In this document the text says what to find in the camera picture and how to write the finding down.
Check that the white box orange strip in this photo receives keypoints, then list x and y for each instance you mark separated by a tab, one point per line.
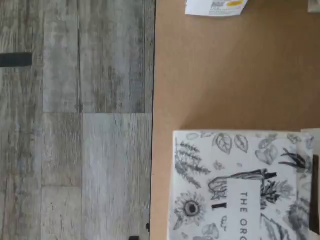
225	162

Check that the wooden shelf board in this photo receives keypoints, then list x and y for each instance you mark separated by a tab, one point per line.
225	75

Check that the white label with yellow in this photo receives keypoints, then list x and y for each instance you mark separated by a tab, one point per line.
200	8

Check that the white botanical print box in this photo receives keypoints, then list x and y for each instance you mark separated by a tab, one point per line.
316	141

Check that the white box yellow print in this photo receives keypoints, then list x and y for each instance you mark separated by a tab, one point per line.
314	5

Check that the black flat bar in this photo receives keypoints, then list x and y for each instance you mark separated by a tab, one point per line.
15	60

